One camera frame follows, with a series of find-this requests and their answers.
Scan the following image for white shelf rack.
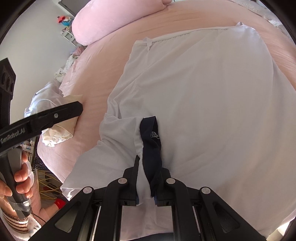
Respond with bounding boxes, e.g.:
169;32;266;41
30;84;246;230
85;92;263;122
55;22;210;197
60;26;75;45

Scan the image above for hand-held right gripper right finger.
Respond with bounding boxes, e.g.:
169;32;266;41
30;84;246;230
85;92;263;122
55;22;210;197
154;168;269;241

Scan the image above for grey door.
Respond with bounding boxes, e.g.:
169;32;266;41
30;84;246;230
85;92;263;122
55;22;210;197
58;0;89;12

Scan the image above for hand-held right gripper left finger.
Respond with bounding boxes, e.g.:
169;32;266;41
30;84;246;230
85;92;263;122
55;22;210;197
28;155;140;241

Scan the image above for clothes heap beside bed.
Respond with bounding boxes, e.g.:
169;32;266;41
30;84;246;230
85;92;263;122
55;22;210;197
54;45;87;82

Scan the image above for large pink pillow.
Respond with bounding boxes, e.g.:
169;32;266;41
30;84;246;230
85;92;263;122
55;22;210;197
72;0;173;46

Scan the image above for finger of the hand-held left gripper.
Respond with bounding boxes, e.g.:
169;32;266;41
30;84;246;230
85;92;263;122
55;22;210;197
29;101;84;135

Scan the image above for white shirt with navy trim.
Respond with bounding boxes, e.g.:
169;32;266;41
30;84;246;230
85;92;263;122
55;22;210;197
60;22;296;241

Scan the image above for crumpled white cloth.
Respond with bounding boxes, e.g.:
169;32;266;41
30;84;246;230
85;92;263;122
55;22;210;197
24;81;67;117

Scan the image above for pink bed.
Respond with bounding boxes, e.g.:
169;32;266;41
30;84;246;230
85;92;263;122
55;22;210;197
37;0;296;241

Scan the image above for person's left hand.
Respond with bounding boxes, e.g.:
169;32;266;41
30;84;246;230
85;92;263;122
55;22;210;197
0;153;35;210

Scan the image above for red slipper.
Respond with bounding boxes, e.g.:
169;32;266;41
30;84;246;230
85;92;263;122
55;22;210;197
53;197;67;209

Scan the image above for cream cloth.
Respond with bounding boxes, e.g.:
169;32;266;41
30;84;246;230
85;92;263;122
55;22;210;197
41;94;80;147

